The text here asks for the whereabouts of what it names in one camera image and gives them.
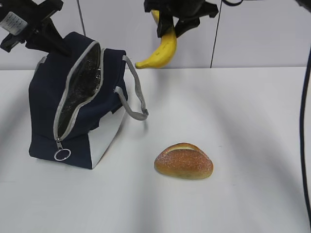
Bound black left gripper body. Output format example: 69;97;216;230
0;0;64;52

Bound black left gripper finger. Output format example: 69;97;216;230
26;19;71;56

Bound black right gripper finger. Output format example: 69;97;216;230
156;14;173;38
175;18;200;38

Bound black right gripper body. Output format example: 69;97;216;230
144;0;219;20

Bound yellow banana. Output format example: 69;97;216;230
135;17;177;69

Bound navy blue lunch bag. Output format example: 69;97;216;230
29;32;149;169

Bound brown bread loaf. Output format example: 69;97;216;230
154;143;214;180

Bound black cable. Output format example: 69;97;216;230
299;43;311;233

